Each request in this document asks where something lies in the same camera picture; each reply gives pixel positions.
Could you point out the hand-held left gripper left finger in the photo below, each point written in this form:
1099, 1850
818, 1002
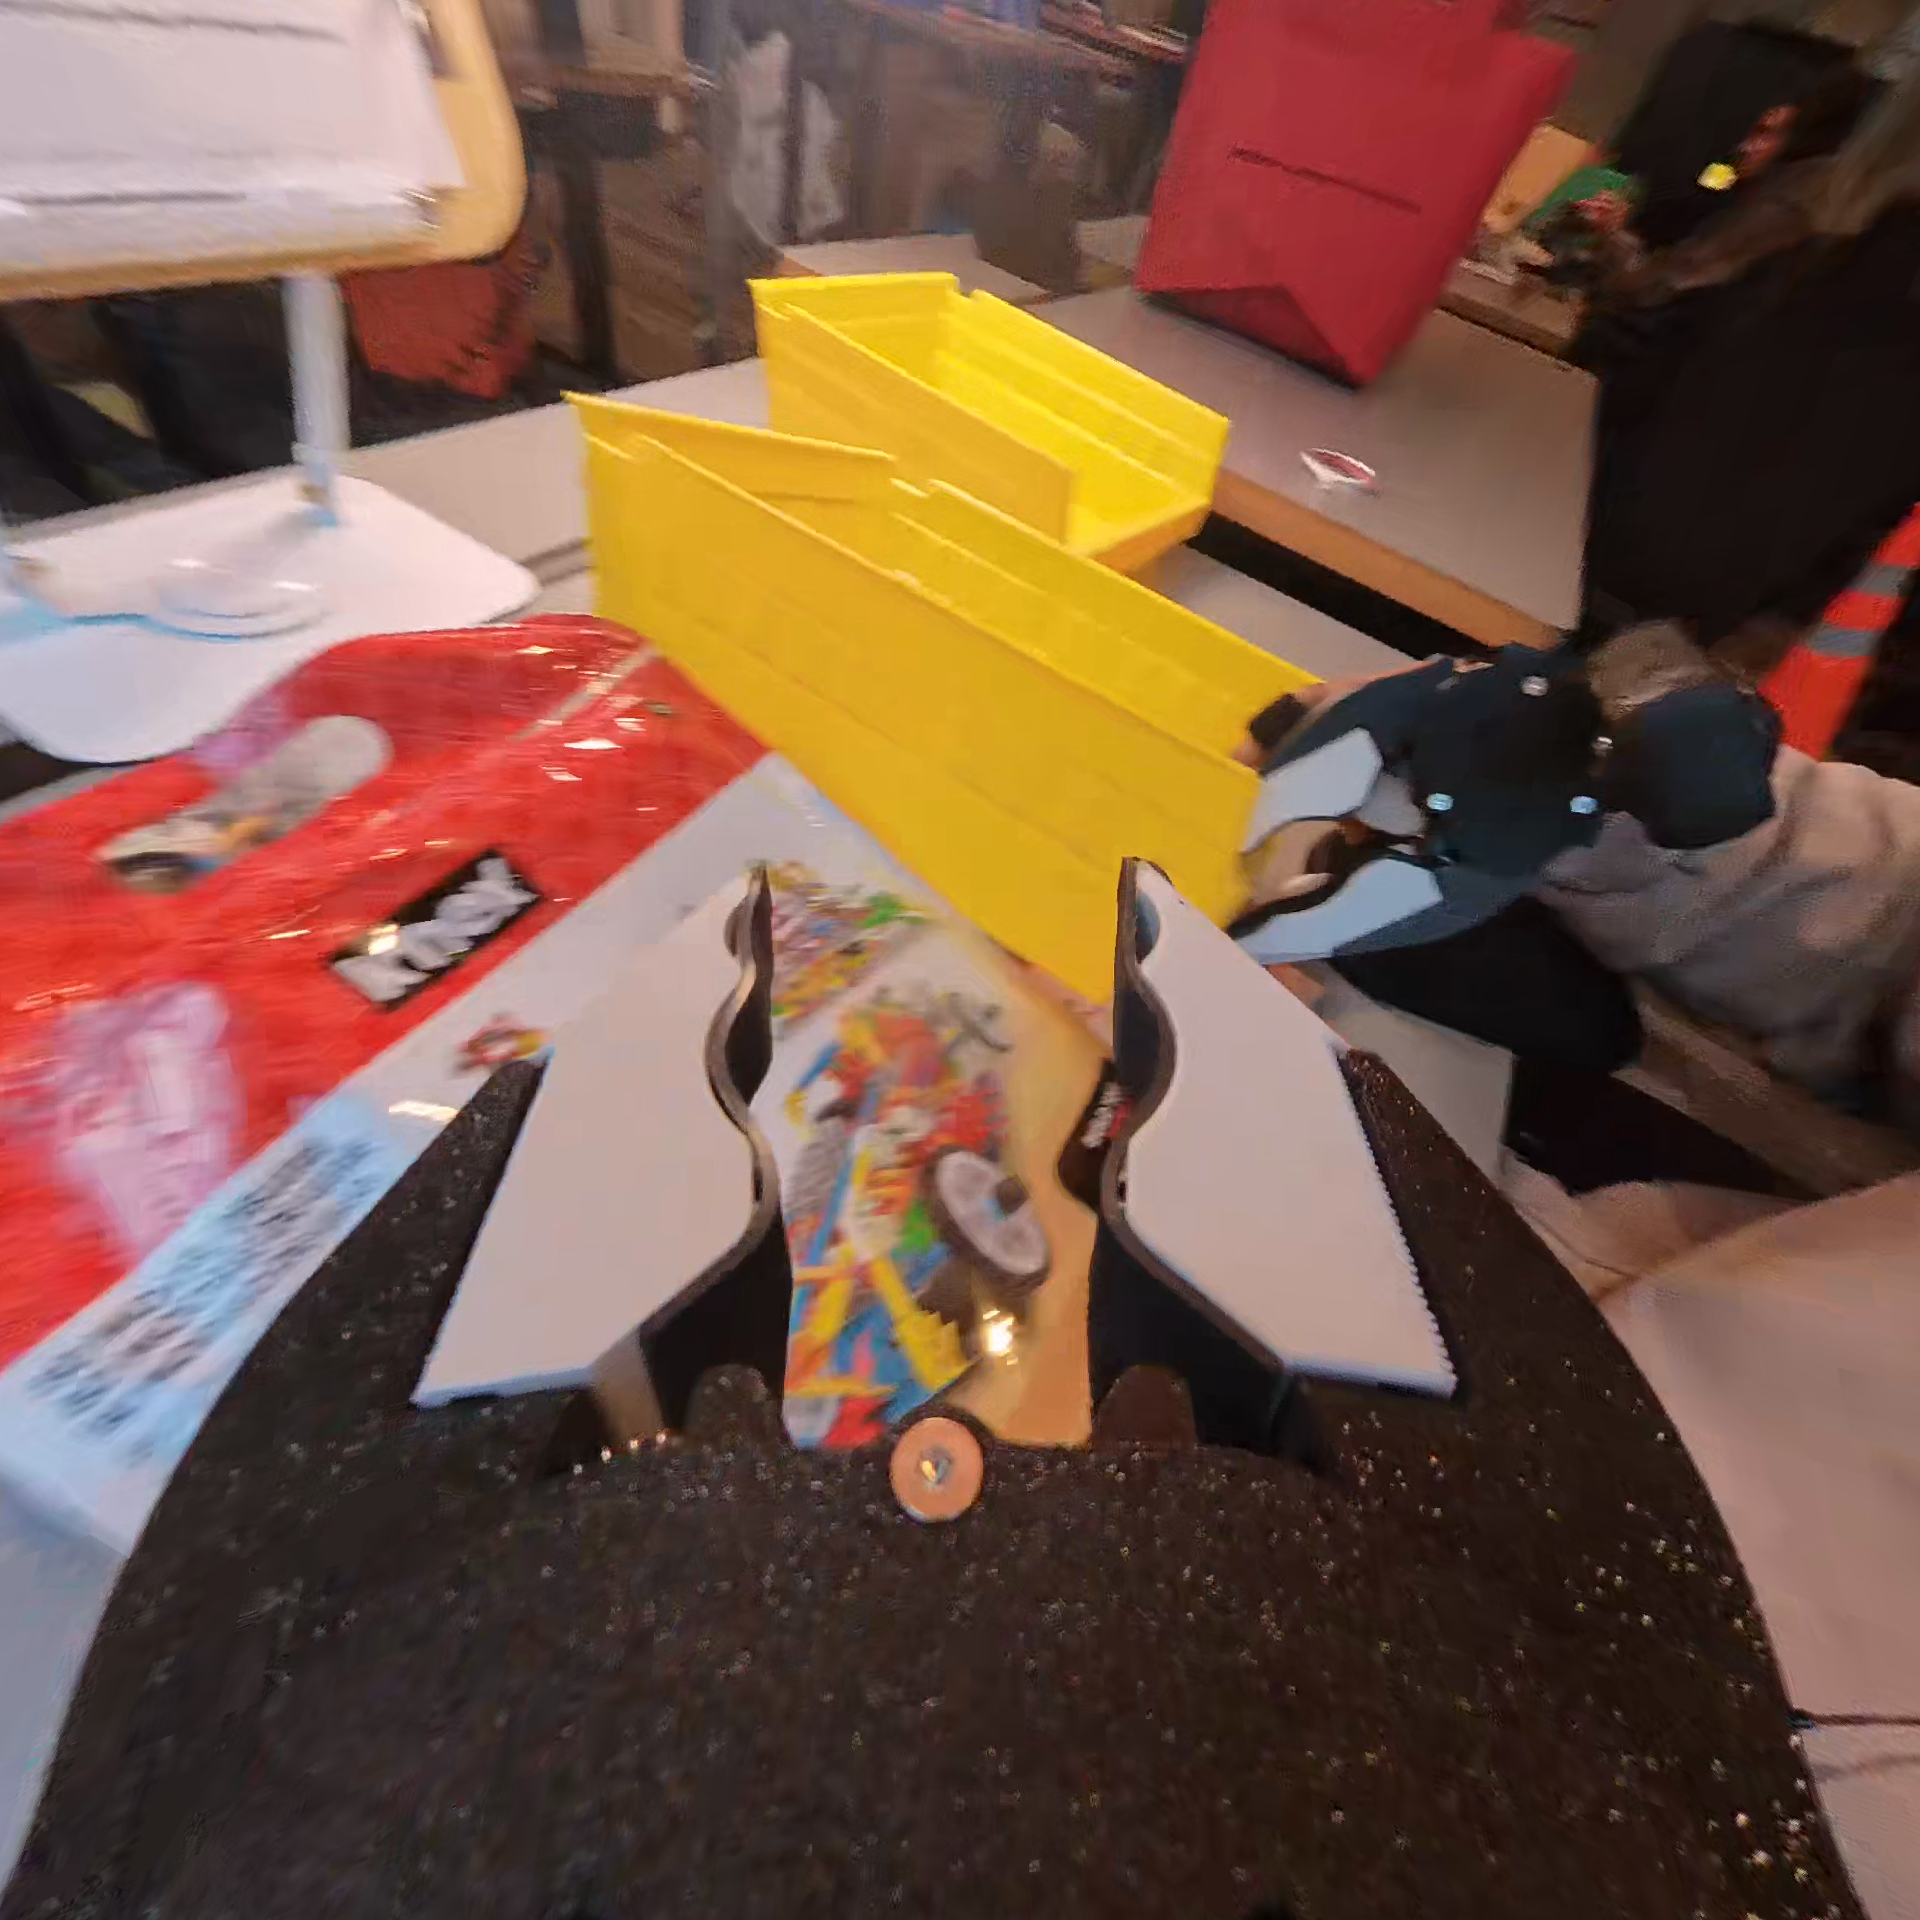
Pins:
602, 1202

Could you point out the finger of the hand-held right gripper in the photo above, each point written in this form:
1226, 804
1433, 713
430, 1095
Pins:
1351, 908
1323, 790

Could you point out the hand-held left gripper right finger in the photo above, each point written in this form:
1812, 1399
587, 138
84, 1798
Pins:
1275, 1202

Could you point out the toy building set pouch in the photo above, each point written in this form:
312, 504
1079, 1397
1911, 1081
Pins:
301, 898

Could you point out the grey desk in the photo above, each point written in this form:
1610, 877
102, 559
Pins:
477, 477

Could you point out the white table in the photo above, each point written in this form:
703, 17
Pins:
1426, 451

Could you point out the small red white piece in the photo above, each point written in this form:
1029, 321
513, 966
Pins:
1341, 468

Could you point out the orange traffic cone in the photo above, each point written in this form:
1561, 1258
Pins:
1856, 645

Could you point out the person's torso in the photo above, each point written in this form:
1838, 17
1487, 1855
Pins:
1800, 1423

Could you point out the red felt bag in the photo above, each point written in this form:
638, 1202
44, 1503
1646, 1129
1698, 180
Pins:
1323, 180

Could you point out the wooden document stand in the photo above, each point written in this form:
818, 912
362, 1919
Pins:
223, 660

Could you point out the printed instruction sheet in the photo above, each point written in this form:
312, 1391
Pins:
195, 121

